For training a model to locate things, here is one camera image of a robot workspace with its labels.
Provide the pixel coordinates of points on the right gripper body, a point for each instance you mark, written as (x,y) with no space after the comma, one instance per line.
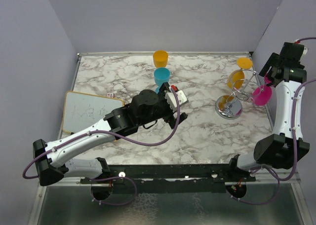
(277,65)

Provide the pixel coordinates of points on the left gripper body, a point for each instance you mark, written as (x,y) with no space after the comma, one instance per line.
(164,109)

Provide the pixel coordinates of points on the blue wine glass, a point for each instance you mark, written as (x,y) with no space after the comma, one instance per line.
(161,75)

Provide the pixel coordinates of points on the pink wine glass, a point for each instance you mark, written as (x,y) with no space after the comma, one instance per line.
(262,94)

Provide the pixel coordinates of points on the yellow wine glass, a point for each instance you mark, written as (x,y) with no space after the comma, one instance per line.
(236,78)
(160,58)

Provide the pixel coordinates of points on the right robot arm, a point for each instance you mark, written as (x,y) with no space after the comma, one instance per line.
(285,146)

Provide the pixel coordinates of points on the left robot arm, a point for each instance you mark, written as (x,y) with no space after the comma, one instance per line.
(56,160)

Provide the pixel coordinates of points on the chrome wine glass rack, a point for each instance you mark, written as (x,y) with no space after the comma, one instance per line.
(230,106)

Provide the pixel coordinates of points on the yellow wine glass on rack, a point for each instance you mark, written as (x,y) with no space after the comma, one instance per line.
(236,78)

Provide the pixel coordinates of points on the small yellow-framed whiteboard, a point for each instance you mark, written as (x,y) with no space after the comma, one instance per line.
(81,110)

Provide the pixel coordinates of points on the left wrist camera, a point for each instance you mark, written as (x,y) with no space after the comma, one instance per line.
(175,97)

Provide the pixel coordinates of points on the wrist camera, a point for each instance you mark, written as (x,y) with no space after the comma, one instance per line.
(299,42)
(175,97)

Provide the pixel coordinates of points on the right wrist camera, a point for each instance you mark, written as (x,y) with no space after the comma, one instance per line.
(299,42)

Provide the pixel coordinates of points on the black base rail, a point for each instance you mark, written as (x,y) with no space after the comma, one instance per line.
(176,178)

